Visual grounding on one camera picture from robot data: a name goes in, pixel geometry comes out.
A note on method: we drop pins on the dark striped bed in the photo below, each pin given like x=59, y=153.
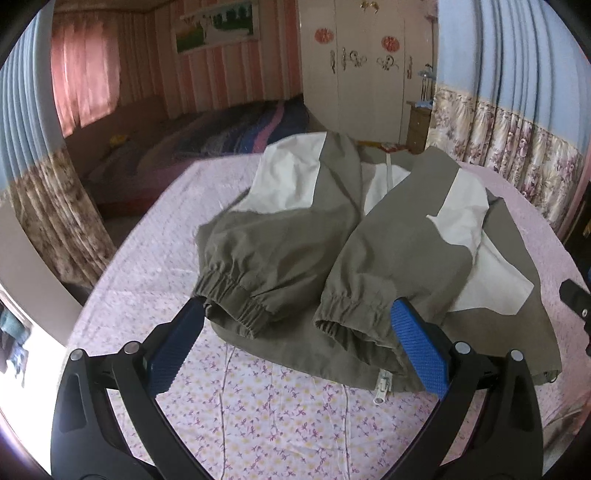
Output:
x=130, y=177

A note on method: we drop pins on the wooden nightstand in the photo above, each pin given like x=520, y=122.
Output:
x=418, y=128

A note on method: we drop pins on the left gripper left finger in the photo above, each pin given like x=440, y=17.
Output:
x=86, y=440

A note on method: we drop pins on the landscape wall picture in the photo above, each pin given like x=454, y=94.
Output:
x=216, y=25

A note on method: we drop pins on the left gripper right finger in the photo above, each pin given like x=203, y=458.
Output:
x=507, y=440

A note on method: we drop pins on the floral blue curtain right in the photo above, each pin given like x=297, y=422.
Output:
x=513, y=95

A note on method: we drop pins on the white wardrobe with decals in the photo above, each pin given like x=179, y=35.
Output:
x=361, y=64

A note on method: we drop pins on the floral blue curtain left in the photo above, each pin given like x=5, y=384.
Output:
x=38, y=178

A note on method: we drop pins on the floral blue curtain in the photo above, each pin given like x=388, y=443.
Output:
x=38, y=178
x=513, y=95

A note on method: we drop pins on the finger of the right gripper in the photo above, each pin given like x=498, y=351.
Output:
x=578, y=300

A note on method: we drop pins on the small yellow object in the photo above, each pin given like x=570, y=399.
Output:
x=117, y=140

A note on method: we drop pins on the olive and white jacket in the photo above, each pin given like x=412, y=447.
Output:
x=305, y=267

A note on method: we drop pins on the pink window curtain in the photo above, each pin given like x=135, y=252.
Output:
x=85, y=68

